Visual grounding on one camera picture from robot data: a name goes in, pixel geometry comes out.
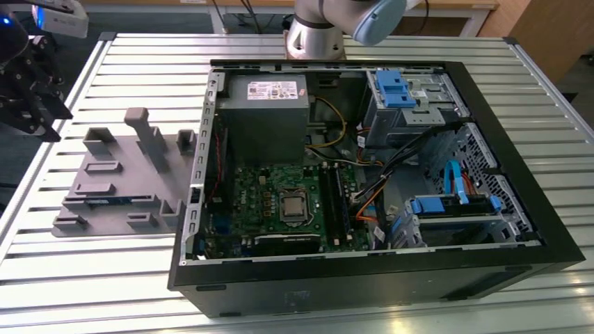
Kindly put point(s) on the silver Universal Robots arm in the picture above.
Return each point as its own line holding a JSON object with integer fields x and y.
{"x": 311, "y": 35}

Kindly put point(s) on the blue plastic drive latch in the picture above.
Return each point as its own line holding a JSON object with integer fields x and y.
{"x": 394, "y": 90}

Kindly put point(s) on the black open PC case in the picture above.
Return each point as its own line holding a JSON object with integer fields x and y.
{"x": 371, "y": 278}

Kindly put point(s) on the green motherboard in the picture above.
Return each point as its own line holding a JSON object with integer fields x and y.
{"x": 252, "y": 208}

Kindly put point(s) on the hard disk in blue carrier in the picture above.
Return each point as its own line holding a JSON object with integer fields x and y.
{"x": 428, "y": 207}

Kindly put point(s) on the grey power supply unit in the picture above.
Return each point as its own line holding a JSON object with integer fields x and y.
{"x": 261, "y": 128}

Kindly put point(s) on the green RAM stick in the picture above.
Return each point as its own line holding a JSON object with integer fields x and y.
{"x": 111, "y": 201}

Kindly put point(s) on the wooden cabinet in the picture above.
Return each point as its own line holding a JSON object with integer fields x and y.
{"x": 547, "y": 28}

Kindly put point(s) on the black RAM slot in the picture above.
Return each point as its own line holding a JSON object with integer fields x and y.
{"x": 326, "y": 202}
{"x": 334, "y": 205}

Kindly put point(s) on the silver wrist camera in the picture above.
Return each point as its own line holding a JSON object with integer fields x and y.
{"x": 64, "y": 22}

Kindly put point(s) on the grey metal drive cage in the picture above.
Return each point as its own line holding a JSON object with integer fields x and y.
{"x": 394, "y": 125}

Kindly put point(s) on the black graphics card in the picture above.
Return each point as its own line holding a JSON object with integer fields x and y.
{"x": 287, "y": 243}

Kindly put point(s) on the grey parts rack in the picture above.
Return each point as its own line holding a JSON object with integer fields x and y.
{"x": 125, "y": 174}

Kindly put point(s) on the silver CPU in socket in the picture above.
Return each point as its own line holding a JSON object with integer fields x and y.
{"x": 292, "y": 206}

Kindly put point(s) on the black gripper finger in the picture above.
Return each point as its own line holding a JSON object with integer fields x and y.
{"x": 19, "y": 115}
{"x": 44, "y": 97}

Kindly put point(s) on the grey metal disk bay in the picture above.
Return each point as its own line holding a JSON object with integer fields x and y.
{"x": 463, "y": 229}

